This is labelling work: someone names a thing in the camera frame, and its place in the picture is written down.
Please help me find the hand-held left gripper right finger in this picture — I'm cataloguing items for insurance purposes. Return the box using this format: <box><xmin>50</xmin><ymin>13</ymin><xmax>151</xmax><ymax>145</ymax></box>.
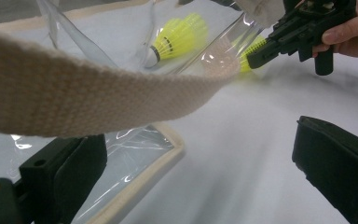
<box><xmin>292</xmin><ymin>115</ymin><xmax>358</xmax><ymax>224</ymax></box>

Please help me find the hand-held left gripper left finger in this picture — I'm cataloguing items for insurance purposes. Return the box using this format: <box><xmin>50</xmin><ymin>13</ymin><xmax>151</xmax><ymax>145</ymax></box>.
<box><xmin>19</xmin><ymin>133</ymin><xmax>108</xmax><ymax>224</ymax></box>

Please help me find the yellow shuttlecock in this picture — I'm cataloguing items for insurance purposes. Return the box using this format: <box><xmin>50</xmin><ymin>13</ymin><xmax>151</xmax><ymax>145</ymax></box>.
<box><xmin>237</xmin><ymin>35</ymin><xmax>269</xmax><ymax>74</ymax></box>
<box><xmin>144</xmin><ymin>12</ymin><xmax>209</xmax><ymax>69</ymax></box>

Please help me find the clear plastic bag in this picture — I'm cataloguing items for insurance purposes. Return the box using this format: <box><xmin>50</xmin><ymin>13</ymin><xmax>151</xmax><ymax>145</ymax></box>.
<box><xmin>0</xmin><ymin>0</ymin><xmax>287</xmax><ymax>224</ymax></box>

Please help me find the white table cover board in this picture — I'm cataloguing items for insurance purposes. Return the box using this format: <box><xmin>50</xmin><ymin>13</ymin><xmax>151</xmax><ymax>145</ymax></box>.
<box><xmin>0</xmin><ymin>0</ymin><xmax>358</xmax><ymax>224</ymax></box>

